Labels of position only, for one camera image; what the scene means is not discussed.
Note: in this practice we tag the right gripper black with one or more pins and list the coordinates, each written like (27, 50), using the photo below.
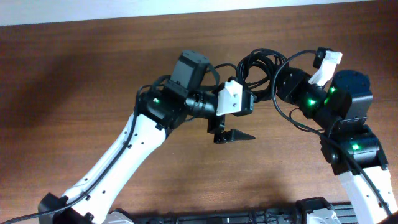
(287, 91)

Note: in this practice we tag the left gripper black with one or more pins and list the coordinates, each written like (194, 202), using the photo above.
(216, 125)

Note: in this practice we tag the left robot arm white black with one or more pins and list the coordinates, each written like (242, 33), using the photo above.
(192, 89)

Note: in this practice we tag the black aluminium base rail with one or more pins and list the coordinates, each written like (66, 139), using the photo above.
(309, 210)

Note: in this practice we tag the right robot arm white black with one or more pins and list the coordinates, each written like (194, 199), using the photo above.
(347, 143)

